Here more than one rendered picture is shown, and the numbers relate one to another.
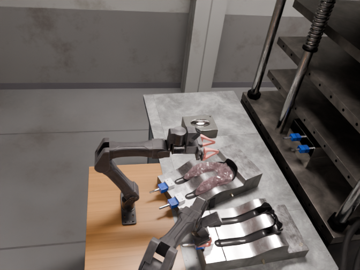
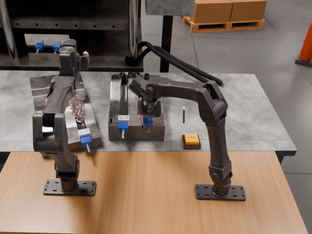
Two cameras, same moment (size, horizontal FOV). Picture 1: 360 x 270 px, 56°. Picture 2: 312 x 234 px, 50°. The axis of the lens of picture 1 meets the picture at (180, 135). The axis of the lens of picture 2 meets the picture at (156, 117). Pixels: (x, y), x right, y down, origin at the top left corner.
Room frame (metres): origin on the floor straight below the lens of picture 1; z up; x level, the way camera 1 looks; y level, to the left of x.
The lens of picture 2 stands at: (0.53, 0.99, 1.86)
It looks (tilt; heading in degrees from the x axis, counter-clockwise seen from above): 38 degrees down; 282
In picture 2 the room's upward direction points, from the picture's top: 4 degrees clockwise
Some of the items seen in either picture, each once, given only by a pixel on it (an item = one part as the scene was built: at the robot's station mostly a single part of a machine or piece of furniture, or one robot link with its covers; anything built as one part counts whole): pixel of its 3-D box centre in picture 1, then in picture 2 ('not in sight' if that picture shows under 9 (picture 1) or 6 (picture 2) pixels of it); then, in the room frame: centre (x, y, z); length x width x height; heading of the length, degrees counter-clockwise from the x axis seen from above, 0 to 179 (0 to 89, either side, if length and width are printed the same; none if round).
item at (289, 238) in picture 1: (248, 231); (136, 98); (0.93, -0.38, 0.87); 0.50 x 0.26 x 0.14; 108
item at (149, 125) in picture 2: (197, 243); (147, 124); (0.81, -0.13, 0.92); 0.13 x 0.05 x 0.05; 108
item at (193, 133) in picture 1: (193, 138); (71, 53); (1.10, -0.06, 1.25); 0.07 x 0.06 x 0.11; 14
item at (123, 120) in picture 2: not in sight; (123, 128); (0.91, -0.10, 0.89); 0.13 x 0.05 x 0.05; 107
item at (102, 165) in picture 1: (130, 154); (58, 111); (1.03, 0.20, 1.17); 0.30 x 0.09 x 0.12; 104
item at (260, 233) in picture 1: (247, 224); (134, 92); (0.94, -0.36, 0.92); 0.35 x 0.16 x 0.09; 108
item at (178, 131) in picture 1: (170, 140); (65, 68); (1.08, 0.04, 1.24); 0.12 x 0.09 x 0.12; 104
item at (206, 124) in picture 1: (199, 127); not in sight; (1.70, -0.12, 0.84); 0.20 x 0.15 x 0.07; 108
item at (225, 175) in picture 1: (211, 173); (63, 102); (1.24, -0.19, 0.90); 0.26 x 0.18 x 0.08; 125
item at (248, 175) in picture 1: (209, 178); (63, 109); (1.25, -0.19, 0.86); 0.50 x 0.26 x 0.11; 125
